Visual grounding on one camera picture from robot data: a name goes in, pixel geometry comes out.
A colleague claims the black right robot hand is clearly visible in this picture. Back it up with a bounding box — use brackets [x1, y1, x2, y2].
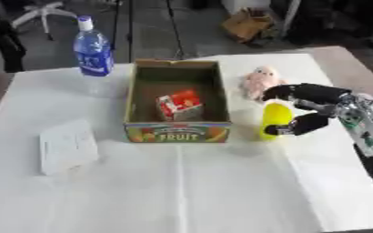
[261, 82, 354, 137]

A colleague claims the yellow cylinder cup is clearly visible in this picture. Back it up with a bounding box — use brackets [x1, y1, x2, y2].
[257, 101, 295, 141]

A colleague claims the cardboard box with printed front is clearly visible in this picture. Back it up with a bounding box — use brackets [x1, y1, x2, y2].
[123, 58, 233, 144]

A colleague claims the white flat box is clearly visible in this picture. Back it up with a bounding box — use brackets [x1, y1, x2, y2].
[38, 118, 101, 177]

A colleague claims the pink soft toy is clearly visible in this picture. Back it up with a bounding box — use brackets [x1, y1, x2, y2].
[238, 65, 288, 101]

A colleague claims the red and white carton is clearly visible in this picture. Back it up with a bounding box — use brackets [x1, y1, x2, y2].
[156, 88, 206, 122]

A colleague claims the black tripod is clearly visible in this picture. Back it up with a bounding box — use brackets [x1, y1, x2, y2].
[108, 0, 188, 64]

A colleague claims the blue water bottle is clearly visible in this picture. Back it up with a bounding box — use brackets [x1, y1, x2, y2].
[72, 15, 116, 77]

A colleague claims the white chair base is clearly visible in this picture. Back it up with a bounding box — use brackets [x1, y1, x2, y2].
[9, 1, 80, 42]

